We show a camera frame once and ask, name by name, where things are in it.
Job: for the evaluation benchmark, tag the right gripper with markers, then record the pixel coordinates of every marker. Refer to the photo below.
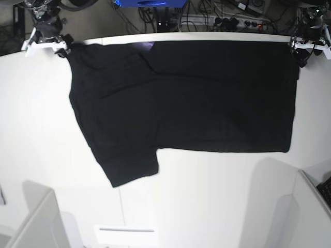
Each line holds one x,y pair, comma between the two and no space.
49,37

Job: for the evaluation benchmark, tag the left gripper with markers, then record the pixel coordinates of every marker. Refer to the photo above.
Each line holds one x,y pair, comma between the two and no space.
310,40

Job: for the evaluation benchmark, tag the black T-shirt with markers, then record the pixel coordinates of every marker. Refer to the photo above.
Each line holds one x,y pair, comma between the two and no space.
130,100

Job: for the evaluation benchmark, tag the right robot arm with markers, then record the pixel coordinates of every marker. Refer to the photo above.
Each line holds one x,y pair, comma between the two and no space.
45,12

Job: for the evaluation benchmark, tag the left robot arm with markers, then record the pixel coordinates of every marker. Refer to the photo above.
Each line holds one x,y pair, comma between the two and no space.
311,12

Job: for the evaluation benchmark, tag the blue box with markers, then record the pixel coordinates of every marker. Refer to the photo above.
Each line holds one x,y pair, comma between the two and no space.
150,3

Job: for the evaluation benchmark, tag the black keyboard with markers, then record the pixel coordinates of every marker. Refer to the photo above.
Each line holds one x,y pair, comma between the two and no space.
325,191

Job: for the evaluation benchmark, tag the white desk partition right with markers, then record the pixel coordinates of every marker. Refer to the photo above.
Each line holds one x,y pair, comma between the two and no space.
302,218

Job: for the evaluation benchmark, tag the white desk partition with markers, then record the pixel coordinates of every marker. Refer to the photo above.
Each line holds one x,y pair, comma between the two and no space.
302,218
43,226

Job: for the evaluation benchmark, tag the white desk partition left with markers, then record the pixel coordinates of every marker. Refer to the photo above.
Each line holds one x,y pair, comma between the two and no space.
43,226

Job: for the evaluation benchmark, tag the white cable grommet plate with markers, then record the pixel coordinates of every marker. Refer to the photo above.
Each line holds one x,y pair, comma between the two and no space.
126,236

